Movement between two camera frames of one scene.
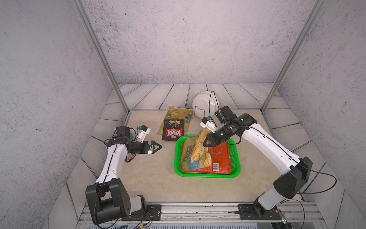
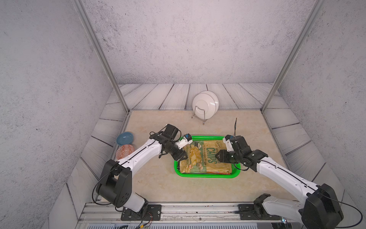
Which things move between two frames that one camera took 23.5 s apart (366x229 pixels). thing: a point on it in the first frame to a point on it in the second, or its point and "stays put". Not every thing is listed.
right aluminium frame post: (295, 54) stays put
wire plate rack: (195, 106) stays put
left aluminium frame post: (81, 10) stays put
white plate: (205, 103) stays put
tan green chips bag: (176, 112) to (203, 160)
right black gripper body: (220, 135) to (228, 157)
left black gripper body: (141, 148) to (177, 153)
